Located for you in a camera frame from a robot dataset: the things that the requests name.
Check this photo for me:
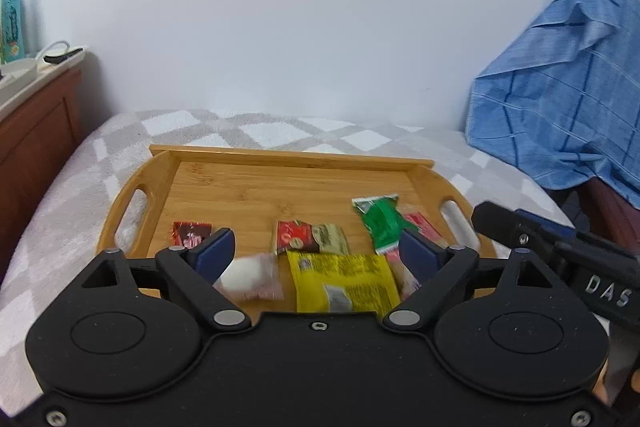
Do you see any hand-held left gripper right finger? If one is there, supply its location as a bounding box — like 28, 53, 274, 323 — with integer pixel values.
382, 228, 557, 333

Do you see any dark red candy packet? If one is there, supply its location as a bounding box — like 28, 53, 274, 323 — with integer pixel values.
172, 221, 215, 250

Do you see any blue plaid cloth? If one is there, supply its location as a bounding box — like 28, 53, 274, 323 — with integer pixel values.
464, 0, 640, 210

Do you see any white cable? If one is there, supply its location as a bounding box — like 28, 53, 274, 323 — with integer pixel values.
34, 39, 72, 64

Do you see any black flat object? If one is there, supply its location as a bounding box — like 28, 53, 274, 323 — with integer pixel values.
43, 48, 84, 64

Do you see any red biscuit packet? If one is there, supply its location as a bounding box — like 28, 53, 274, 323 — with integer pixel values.
403, 211, 447, 250

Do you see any dark wooden furniture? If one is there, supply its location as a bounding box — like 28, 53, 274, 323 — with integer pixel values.
564, 176, 640, 259

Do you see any wooden serving tray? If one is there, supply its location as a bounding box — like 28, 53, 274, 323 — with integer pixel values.
96, 145, 496, 323

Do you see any yellow snack packet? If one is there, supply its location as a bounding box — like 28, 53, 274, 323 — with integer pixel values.
286, 250, 402, 314

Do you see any teal plastic bottle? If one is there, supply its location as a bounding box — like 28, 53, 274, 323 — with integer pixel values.
0, 0, 27, 66

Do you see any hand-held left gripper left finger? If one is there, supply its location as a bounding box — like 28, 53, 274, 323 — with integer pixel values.
80, 228, 252, 333

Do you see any red and beige snack packet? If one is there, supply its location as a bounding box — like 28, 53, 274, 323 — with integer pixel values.
273, 219, 349, 256

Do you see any pink and white snack packet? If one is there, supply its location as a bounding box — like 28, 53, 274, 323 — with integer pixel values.
214, 251, 287, 302
388, 250, 422, 300

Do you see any green snack packet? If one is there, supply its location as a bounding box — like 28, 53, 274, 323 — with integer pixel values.
351, 194, 412, 256

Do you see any red-brown wooden headboard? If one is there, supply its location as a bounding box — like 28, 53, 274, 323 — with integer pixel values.
0, 67, 85, 280

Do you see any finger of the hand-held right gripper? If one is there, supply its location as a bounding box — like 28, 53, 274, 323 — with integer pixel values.
472, 201, 552, 259
514, 208, 577, 244

